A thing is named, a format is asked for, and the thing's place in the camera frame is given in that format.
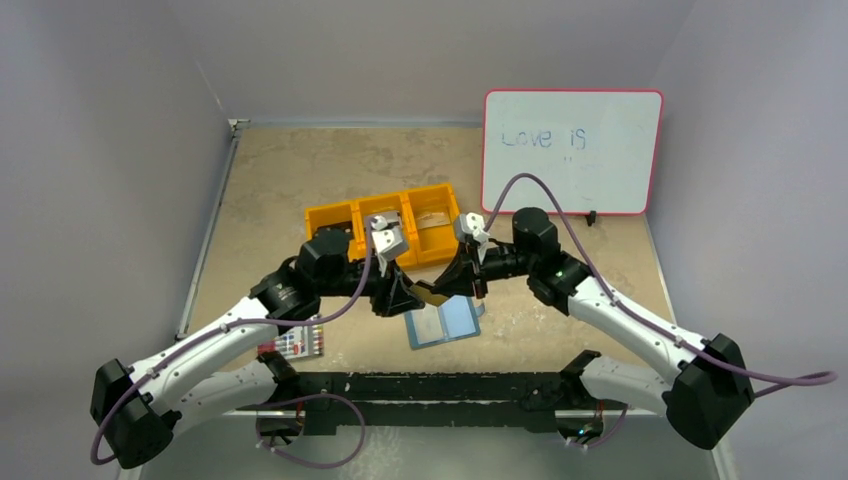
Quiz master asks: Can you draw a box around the blue card holder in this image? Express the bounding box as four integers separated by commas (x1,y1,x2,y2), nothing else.
404,296,486,350

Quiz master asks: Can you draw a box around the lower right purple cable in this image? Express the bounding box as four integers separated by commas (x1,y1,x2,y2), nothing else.
563,404,629,453

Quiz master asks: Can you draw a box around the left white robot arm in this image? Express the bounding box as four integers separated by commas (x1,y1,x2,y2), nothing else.
89,216,424,470

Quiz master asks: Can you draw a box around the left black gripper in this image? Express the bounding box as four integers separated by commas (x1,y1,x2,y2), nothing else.
318,252,425,315

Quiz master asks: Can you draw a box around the right yellow bin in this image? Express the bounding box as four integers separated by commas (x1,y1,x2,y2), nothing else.
404,183,459,268

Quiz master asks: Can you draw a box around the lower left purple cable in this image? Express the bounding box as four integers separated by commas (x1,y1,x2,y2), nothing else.
254,394,367,470

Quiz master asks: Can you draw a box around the right whiteboard stand foot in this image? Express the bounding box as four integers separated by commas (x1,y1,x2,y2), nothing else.
584,210,598,228

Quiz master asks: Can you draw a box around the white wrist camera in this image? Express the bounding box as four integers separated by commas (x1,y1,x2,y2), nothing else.
453,212,490,248
367,210,410,261

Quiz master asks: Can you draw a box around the pink framed whiteboard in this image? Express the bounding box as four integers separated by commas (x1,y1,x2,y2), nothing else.
481,89,665,216

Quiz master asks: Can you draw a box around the left yellow bin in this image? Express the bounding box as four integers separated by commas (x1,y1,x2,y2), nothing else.
304,200,366,260

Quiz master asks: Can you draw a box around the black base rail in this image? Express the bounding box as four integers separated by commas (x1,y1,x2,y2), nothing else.
255,372,623,435

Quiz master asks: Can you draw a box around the purple cable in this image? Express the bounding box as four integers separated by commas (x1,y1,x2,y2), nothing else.
563,404,629,453
89,218,376,466
486,173,838,389
254,394,367,470

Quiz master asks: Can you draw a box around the yellow bin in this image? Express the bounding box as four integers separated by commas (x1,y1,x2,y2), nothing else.
354,193,418,269
304,200,366,260
404,183,459,268

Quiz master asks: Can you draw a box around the middle yellow bin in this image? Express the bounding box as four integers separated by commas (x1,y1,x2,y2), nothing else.
354,193,418,269

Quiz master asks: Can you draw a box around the marker pen pack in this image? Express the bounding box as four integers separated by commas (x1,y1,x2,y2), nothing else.
257,325,324,360

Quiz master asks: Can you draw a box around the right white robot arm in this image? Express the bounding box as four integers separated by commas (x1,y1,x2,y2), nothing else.
432,207,755,450

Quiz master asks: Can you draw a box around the gold card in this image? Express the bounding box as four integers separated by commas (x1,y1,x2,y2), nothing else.
415,209,452,230
410,281,450,307

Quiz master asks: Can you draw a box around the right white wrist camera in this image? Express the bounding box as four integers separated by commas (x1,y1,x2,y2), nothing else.
453,212,490,248

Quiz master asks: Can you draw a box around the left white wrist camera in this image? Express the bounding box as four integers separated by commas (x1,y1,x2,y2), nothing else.
367,210,410,261

